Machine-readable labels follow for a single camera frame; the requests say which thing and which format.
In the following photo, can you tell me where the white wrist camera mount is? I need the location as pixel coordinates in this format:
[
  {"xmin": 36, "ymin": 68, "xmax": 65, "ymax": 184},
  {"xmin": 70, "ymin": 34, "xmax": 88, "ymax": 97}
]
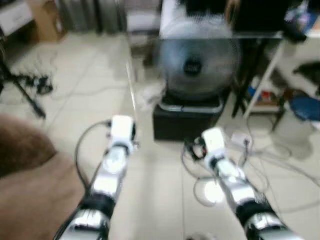
[
  {"xmin": 108, "ymin": 115, "xmax": 137, "ymax": 146},
  {"xmin": 201, "ymin": 126, "xmax": 229, "ymax": 159}
]

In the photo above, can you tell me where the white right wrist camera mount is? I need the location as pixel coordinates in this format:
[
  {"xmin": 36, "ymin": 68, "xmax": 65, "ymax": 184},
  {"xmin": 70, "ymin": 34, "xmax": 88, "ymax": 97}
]
[{"xmin": 201, "ymin": 126, "xmax": 229, "ymax": 159}]

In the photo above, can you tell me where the brown velvet round chair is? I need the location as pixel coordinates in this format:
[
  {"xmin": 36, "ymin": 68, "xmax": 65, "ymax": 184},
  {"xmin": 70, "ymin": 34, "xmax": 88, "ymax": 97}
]
[{"xmin": 0, "ymin": 113, "xmax": 87, "ymax": 240}]

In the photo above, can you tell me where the glass table with white legs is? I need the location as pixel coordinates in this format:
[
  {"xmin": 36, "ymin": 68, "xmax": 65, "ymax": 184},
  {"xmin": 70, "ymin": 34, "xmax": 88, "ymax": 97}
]
[{"xmin": 159, "ymin": 27, "xmax": 320, "ymax": 120}]

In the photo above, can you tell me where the white power strip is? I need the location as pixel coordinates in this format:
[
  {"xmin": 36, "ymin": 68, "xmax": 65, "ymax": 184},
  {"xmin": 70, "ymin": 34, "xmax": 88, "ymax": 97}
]
[{"xmin": 230, "ymin": 130, "xmax": 254, "ymax": 149}]

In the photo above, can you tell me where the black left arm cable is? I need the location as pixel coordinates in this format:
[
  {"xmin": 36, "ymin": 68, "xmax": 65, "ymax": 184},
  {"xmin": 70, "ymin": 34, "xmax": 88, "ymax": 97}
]
[{"xmin": 73, "ymin": 119, "xmax": 112, "ymax": 193}]

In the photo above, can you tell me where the black box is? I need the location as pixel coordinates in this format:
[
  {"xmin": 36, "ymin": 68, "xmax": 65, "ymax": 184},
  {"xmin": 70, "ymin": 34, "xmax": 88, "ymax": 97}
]
[{"xmin": 152, "ymin": 96, "xmax": 232, "ymax": 142}]

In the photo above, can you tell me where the blue round stool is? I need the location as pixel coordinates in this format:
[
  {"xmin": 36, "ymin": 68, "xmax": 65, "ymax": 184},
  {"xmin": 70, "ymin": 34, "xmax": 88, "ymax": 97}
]
[{"xmin": 288, "ymin": 94, "xmax": 320, "ymax": 124}]

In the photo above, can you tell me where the brown cardboard box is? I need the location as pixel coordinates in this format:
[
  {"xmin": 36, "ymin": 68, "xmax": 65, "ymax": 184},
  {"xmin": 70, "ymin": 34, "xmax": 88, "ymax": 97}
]
[{"xmin": 27, "ymin": 0, "xmax": 69, "ymax": 44}]

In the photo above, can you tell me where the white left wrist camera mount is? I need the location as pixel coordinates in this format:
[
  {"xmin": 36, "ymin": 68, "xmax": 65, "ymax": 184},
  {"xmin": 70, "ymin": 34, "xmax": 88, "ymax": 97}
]
[{"xmin": 108, "ymin": 115, "xmax": 137, "ymax": 146}]

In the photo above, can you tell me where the round grey floor fan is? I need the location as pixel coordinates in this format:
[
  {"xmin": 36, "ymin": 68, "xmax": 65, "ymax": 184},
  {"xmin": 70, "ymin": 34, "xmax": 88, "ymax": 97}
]
[{"xmin": 157, "ymin": 21, "xmax": 242, "ymax": 102}]

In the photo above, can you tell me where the grey pleated curtain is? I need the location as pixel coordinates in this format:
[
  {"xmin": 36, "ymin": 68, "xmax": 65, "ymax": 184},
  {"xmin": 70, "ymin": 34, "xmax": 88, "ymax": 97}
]
[{"xmin": 54, "ymin": 0, "xmax": 127, "ymax": 34}]

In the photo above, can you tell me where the black tripod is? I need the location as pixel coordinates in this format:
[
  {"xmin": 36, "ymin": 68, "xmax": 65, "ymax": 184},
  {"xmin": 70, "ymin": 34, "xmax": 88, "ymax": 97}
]
[{"xmin": 0, "ymin": 49, "xmax": 54, "ymax": 121}]

